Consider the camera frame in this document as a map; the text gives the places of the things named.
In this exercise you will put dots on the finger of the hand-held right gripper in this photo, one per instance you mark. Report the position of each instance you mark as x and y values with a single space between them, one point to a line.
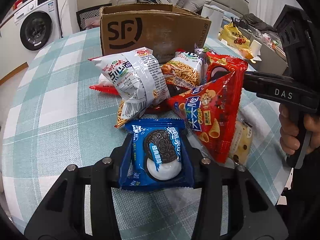
255 81

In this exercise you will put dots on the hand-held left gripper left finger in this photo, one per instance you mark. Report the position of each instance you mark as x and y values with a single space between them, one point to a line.
117 161

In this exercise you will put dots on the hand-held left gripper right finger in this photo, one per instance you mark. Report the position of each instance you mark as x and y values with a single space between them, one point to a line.
200 171

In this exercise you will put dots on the blue cookie packet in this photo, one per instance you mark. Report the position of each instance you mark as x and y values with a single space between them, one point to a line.
160 152

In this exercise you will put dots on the noodle snack packet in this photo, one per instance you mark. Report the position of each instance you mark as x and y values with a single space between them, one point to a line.
182 72
122 117

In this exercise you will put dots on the clear cake packet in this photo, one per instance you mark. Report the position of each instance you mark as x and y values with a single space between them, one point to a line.
241 140

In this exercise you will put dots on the red triangular snack packet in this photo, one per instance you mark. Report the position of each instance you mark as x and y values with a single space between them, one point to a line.
212 112

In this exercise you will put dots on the white snack packet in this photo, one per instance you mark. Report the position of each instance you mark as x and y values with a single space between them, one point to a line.
132 77

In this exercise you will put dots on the brown cardboard box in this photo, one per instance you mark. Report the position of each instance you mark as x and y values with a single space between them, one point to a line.
150 30

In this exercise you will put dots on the person's right forearm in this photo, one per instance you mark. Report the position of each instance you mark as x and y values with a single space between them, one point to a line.
307 192

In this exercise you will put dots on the person's right hand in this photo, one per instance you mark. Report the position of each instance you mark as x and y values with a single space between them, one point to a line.
287 132

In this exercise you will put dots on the white paper roll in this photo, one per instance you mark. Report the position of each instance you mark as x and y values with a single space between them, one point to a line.
255 47

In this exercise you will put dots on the yellow plastic bag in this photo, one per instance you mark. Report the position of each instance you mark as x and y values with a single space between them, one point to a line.
233 36

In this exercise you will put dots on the white bin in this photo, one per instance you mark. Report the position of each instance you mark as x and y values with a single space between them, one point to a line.
212 16

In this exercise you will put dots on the checked tablecloth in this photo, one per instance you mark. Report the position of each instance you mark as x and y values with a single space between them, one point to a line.
62 105

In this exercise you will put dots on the black patterned cushion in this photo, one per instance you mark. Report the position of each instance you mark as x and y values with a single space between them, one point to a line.
88 17

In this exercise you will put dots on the white washing machine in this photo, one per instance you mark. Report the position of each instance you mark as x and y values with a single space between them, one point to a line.
37 22

